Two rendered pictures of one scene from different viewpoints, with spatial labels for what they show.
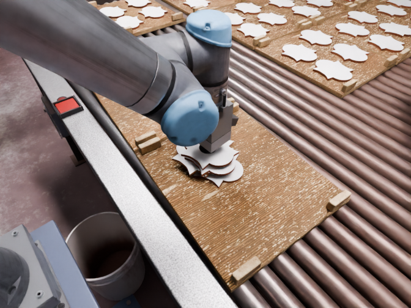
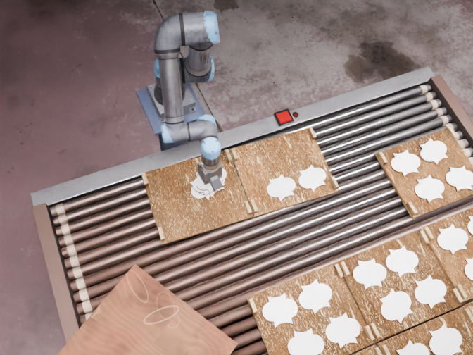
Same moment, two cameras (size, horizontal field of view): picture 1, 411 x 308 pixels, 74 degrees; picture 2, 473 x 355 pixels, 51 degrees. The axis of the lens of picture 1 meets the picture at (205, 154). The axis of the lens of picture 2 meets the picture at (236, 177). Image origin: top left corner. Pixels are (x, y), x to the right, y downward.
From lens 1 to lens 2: 1.86 m
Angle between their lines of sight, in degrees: 51
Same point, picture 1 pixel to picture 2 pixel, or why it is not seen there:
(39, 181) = not seen: hidden behind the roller
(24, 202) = not seen: hidden behind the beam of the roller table
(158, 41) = (204, 127)
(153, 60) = (169, 115)
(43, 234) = (198, 112)
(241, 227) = (165, 186)
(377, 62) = not seen: outside the picture
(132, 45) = (168, 108)
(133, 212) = (191, 146)
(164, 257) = (165, 155)
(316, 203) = (165, 225)
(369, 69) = (275, 346)
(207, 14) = (212, 144)
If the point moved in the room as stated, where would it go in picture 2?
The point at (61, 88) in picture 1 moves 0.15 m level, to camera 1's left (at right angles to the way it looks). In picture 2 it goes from (308, 114) to (314, 89)
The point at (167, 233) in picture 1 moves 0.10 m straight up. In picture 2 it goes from (176, 158) to (174, 147)
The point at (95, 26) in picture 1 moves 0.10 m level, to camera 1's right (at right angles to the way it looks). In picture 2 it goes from (165, 98) to (157, 120)
